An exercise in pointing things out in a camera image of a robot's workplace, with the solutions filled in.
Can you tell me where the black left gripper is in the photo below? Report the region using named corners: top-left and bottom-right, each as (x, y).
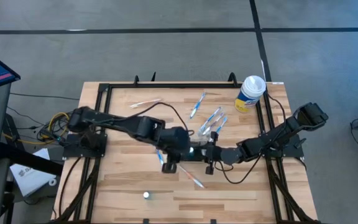
top-left (162, 148), bottom-right (198, 174)

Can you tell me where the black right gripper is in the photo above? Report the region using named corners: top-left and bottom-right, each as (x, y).
top-left (195, 132), bottom-right (223, 175)

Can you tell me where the black wire caddy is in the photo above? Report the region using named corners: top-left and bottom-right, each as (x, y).
top-left (193, 139), bottom-right (213, 149)

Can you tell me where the blue toothbrush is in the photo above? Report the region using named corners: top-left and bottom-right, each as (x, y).
top-left (214, 116), bottom-right (229, 134)
top-left (189, 91), bottom-right (207, 120)
top-left (199, 106), bottom-right (223, 133)
top-left (155, 149), bottom-right (165, 166)

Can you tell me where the purple toothbrush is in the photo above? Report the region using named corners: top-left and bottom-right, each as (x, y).
top-left (202, 111), bottom-right (226, 136)

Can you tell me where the Lysol wipes canister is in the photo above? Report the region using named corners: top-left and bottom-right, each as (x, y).
top-left (234, 75), bottom-right (267, 114)

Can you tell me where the black metal stand beam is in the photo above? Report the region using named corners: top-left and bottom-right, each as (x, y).
top-left (0, 142), bottom-right (64, 177)

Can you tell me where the white paper box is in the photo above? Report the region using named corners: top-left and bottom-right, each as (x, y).
top-left (9, 147), bottom-right (58, 198)

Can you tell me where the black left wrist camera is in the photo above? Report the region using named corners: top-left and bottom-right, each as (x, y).
top-left (160, 126), bottom-right (191, 154)

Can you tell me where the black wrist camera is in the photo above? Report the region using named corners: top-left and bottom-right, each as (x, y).
top-left (160, 126), bottom-right (191, 154)
top-left (221, 145), bottom-right (245, 166)

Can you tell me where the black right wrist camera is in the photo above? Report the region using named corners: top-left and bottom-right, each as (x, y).
top-left (221, 145), bottom-right (245, 166)

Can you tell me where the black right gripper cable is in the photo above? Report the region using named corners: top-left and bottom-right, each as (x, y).
top-left (214, 151), bottom-right (263, 185)

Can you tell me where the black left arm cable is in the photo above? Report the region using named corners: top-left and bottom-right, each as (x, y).
top-left (116, 101), bottom-right (196, 137)

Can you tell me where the black aluminium table frame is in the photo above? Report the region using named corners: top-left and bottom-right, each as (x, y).
top-left (50, 72), bottom-right (321, 224)

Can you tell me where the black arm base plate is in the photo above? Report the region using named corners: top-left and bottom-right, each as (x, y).
top-left (62, 133), bottom-right (108, 158)
top-left (259, 133), bottom-right (305, 158)

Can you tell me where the long black right arm cable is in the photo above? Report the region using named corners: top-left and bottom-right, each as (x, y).
top-left (265, 92), bottom-right (288, 128)

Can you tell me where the yellow cable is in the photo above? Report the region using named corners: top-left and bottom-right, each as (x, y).
top-left (1, 111), bottom-right (71, 146)

